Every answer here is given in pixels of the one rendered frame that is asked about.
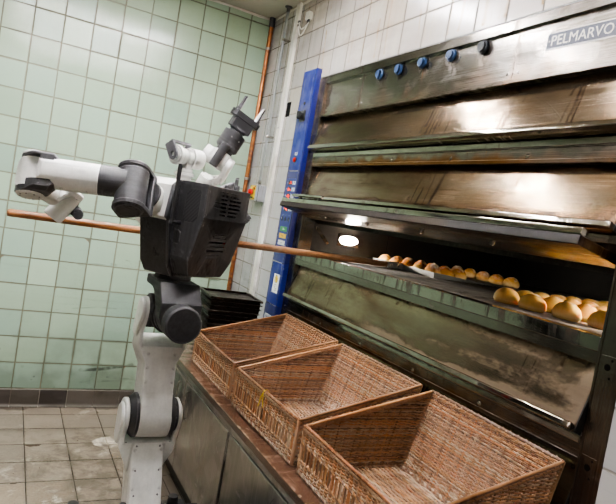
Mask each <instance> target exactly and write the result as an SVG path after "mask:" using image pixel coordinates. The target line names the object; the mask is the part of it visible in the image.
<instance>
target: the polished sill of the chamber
mask: <svg viewBox="0 0 616 504"><path fill-rule="evenodd" d="M296 258H297V259H301V260H304V261H307V262H310V263H313V264H317V265H320V266H323V267H326V268H329V269H333V270H336V271H339V272H342V273H345V274H349V275H352V276H355V277H358V278H362V279H365V280H368V281H371V282H374V283H378V284H381V285H384V286H387V287H390V288H394V289H397V290H400V291H403V292H407V293H410V294H413V295H416V296H419V297H423V298H426V299H429V300H432V301H435V302H439V303H442V304H445V305H448V306H452V307H455V308H458V309H461V310H464V311H468V312H471V313H474V314H477V315H480V316H484V317H487V318H490V319H493V320H496V321H500V322H503V323H506V324H509V325H513V326H516V327H519V328H522V329H525V330H529V331H532V332H535V333H538V334H541V335H545V336H548V337H551V338H554V339H558V340H561V341H564V342H567V343H570V344H574V345H577V346H580V347H583V348H586V349H590V350H593V351H596V352H598V351H599V346H600V341H601V336H602V334H598V333H595V332H591V331H587V330H584V329H580V328H577V327H573V326H570V325H566V324H562V323H559V322H555V321H552V320H548V319H544V318H541V317H537V316H534V315H530V314H527V313H523V312H519V311H516V310H512V309H509V308H505V307H502V306H498V305H494V304H491V303H487V302H484V301H480V300H476V299H473V298H469V297H466V296H462V295H459V294H455V293H451V292H448V291H444V290H441V289H437V288H433V287H430V286H426V285H423V284H419V283H416V282H412V281H408V280H405V279H401V278H398V277H394V276H391V275H387V274H383V273H380V272H376V271H373V270H369V269H365V268H362V267H358V266H355V265H351V264H348V263H344V262H340V261H337V260H330V259H322V258H315V257H307V256H300V255H297V256H296Z"/></svg>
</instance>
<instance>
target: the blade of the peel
mask: <svg viewBox="0 0 616 504"><path fill-rule="evenodd" d="M402 270H404V271H408V272H411V273H415V274H419V275H423V276H427V277H431V278H435V279H443V280H451V281H459V282H466V283H474V284H482V285H489V284H485V283H480V282H476V281H472V280H468V279H466V280H465V279H461V278H456V277H452V276H448V275H443V274H439V273H435V272H431V271H427V270H423V269H419V268H415V267H411V266H407V265H403V266H402ZM489 286H491V285H489Z"/></svg>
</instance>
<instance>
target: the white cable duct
mask: <svg viewBox="0 0 616 504"><path fill-rule="evenodd" d="M302 8H303V3H299V4H297V10H296V16H295V22H294V28H293V34H292V39H291V45H290V51H289V57H288V63H287V69H286V75H285V81H284V87H283V93H282V99H281V105H280V111H279V117H278V123H277V129H276V135H275V141H274V147H273V153H272V159H271V165H270V171H269V177H268V183H267V189H266V195H265V201H264V207H263V213H262V219H261V225H260V231H259V237H258V243H260V244H263V240H264V235H265V229H266V223H267V217H268V211H269V205H270V199H271V193H272V187H273V181H274V175H275V169H276V163H277V157H278V151H279V145H280V139H281V133H282V127H283V121H284V115H285V109H286V104H287V98H288V92H289V86H290V80H291V74H292V68H293V62H294V56H295V50H296V44H297V38H298V26H297V24H299V23H298V21H299V20H301V14H302ZM261 252H262V250H256V255H255V261H254V267H253V272H252V278H251V284H250V290H249V293H250V294H252V295H253V296H254V294H255V288H256V282H257V276H258V270H259V264H260V258H261Z"/></svg>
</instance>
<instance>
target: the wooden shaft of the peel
mask: <svg viewBox="0 0 616 504"><path fill-rule="evenodd" d="M7 216H10V217H17V218H24V219H32V220H39V221H46V222H54V223H57V222H56V221H55V220H53V219H52V218H51V217H49V216H48V215H47V214H45V213H38V212H31V211H24V210H17V209H8V210H7ZM61 224H69V225H76V226H84V227H91V228H99V229H106V230H114V231H121V232H128V233H136V234H140V227H138V226H131V225H124V224H117V223H110V222H103V221H95V220H88V219H80V220H76V219H74V217H66V218H65V219H64V220H63V221H62V222H61ZM237 247H240V248H248V249H255V250H262V251H270V252H277V253H285V254H292V255H300V256H307V257H315V258H322V259H330V260H337V261H344V262H352V263H359V264H367V265H374V266H382V267H387V265H388V262H387V261H382V260H375V259H368V258H360V257H353V256H346V255H339V254H332V253H325V252H317V251H310V250H303V249H296V248H289V247H282V246H274V245H267V244H260V243H253V242H246V241H239V242H238V245H237Z"/></svg>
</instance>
